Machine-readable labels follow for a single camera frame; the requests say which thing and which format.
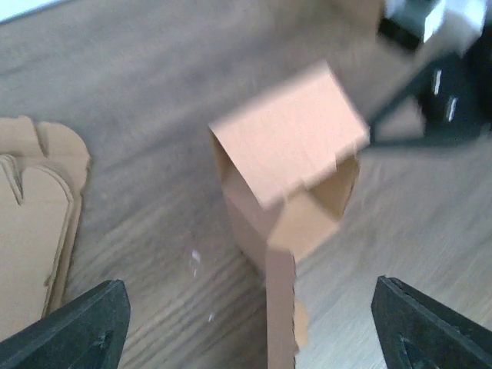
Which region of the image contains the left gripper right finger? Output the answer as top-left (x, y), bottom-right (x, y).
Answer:
top-left (371, 276), bottom-right (491, 368)

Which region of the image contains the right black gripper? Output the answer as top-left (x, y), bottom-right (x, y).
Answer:
top-left (370, 34), bottom-right (491, 148)

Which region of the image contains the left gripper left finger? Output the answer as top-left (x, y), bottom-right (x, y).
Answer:
top-left (1, 280), bottom-right (131, 368)

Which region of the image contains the brown cardboard box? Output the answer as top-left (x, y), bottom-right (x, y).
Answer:
top-left (209, 61), bottom-right (369, 368)

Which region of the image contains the stack of flat cardboard blanks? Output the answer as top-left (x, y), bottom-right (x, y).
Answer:
top-left (1, 116), bottom-right (91, 340)

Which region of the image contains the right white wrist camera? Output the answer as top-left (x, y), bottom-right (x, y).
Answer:
top-left (377, 1), bottom-right (491, 54)

